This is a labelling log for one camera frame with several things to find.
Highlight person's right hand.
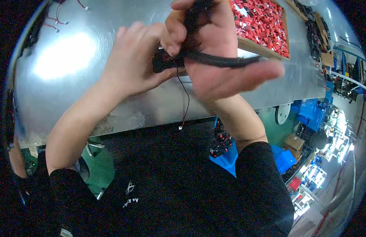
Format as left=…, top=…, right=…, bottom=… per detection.
left=160, top=0, right=286, bottom=103

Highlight brown cardboard cartons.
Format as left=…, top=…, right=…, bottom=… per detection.
left=284, top=134, right=305, bottom=161

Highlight thin red black wire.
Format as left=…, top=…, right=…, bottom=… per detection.
left=175, top=67, right=191, bottom=131

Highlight black connector block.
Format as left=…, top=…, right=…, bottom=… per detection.
left=152, top=48, right=186, bottom=74

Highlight blue plastic crate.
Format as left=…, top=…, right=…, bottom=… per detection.
left=270, top=145, right=298, bottom=175

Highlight white caster wheel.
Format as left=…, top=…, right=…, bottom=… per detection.
left=274, top=103, right=292, bottom=125

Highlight lit workstation shelves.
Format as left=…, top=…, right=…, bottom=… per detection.
left=287, top=107, right=359, bottom=221

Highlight stack of blue crates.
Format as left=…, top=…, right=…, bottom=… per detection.
left=290, top=98, right=335, bottom=133

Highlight metal rack with parts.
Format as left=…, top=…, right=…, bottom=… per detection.
left=331, top=44, right=366, bottom=103

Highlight cardboard tray of red parts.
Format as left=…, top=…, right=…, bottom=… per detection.
left=229, top=0, right=291, bottom=60

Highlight blue crate of black parts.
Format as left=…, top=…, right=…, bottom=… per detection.
left=209, top=118, right=240, bottom=178

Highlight metal stool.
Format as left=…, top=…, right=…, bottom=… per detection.
left=78, top=140, right=109, bottom=201

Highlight person's left hand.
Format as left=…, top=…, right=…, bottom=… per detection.
left=101, top=21, right=187, bottom=98

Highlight black braided cable bundle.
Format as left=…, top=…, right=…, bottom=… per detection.
left=182, top=0, right=268, bottom=69

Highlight person's body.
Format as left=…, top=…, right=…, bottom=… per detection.
left=11, top=118, right=295, bottom=237

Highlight small cardboard box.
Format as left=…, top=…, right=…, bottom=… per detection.
left=320, top=51, right=335, bottom=68

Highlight cardboard tray of black parts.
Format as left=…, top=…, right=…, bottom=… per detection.
left=285, top=0, right=333, bottom=61

